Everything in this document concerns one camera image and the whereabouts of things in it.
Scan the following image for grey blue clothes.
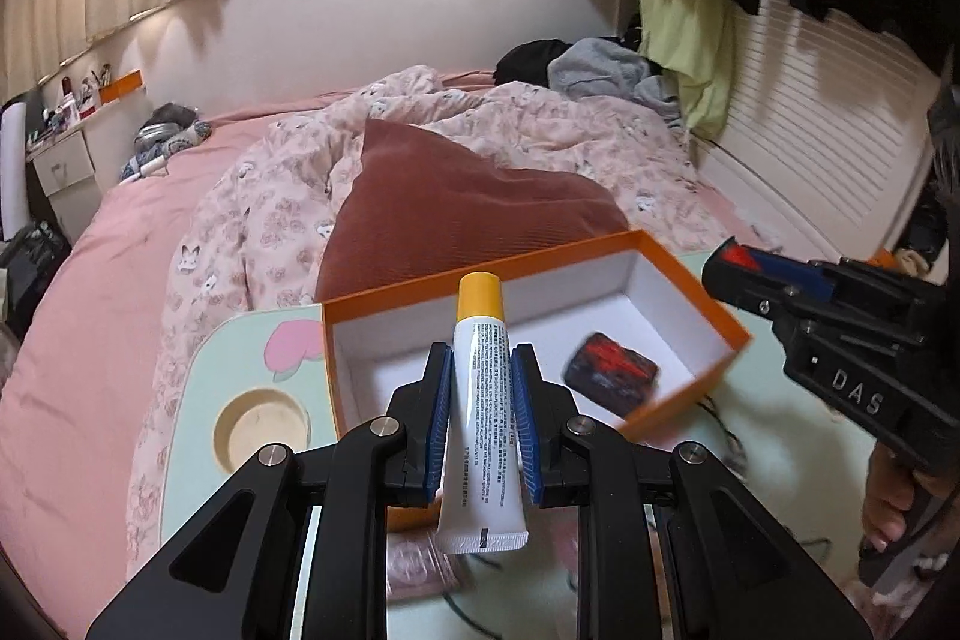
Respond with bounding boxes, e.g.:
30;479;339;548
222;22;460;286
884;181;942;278
120;101;215;180

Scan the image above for dark bag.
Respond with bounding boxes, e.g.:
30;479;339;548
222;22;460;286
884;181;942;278
0;220;72;333

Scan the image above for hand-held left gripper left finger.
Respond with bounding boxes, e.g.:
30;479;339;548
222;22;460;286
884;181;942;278
86;342;455;640

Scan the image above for white tube with yellow cap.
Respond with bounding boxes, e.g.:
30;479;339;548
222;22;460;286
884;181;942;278
435;271;530;555

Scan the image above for floral pink duvet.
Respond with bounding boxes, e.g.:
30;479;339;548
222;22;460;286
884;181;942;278
124;66;721;581

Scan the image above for clear bag with pink contents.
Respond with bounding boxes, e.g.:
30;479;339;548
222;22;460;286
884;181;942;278
386;531;462;603

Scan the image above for orange cardboard box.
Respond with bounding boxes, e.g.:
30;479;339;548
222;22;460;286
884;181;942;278
321;229;753;532

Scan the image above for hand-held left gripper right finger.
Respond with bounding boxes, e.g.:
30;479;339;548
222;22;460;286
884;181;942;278
510;342;890;640

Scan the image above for person's right hand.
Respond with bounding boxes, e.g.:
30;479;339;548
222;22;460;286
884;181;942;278
861;443;913;555

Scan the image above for mint green lap table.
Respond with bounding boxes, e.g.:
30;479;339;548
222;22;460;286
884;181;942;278
157;250;931;640

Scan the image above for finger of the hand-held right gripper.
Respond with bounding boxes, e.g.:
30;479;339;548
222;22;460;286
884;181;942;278
701;254;807;330
720;237;837;304

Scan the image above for white nightstand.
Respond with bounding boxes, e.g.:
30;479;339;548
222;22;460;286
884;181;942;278
30;126;98;199

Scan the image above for black clothes on bed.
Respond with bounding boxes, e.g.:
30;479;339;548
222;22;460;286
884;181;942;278
493;38;582;86

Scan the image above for small orange box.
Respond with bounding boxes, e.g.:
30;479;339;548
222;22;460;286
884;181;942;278
99;70;143;105

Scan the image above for white slatted panel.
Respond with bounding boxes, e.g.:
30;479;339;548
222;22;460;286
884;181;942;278
690;0;946;259

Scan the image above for cluster of small ledge items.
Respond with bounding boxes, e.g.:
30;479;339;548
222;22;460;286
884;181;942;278
41;66;113;131

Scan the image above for maroon pillow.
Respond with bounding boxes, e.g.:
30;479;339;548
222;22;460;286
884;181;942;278
315;119;631;304

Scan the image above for black cable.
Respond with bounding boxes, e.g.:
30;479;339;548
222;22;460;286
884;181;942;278
701;396;751;483

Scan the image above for red and black pouch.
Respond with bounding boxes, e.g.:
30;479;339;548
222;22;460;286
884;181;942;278
562;331;661;417

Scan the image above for pink bed sheet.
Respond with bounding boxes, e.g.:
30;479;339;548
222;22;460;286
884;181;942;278
0;70;751;618

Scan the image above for light green cloth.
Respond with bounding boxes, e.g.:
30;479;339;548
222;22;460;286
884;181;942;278
637;0;740;139

